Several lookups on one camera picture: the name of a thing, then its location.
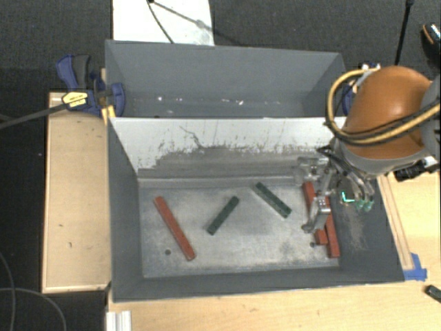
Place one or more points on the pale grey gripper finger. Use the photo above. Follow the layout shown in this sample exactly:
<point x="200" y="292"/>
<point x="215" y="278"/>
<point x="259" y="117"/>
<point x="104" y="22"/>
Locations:
<point x="311" y="216"/>
<point x="325" y="211"/>

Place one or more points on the red-brown flat block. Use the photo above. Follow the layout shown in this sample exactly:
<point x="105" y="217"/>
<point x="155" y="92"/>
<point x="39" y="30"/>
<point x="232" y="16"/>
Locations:
<point x="309" y="193"/>
<point x="175" y="228"/>

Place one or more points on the dark green flat block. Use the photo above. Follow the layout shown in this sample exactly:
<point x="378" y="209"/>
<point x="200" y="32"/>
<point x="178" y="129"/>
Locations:
<point x="274" y="200"/>
<point x="223" y="215"/>

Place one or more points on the grey metal bin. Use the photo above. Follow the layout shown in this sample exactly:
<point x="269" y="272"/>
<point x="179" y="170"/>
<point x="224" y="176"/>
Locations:
<point x="220" y="81"/>

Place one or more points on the pale wood flat board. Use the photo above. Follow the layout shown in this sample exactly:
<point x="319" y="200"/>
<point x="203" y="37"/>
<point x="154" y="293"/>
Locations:
<point x="77" y="202"/>

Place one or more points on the black cylinder on white bracket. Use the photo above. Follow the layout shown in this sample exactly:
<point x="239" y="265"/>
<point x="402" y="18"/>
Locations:
<point x="410" y="173"/>

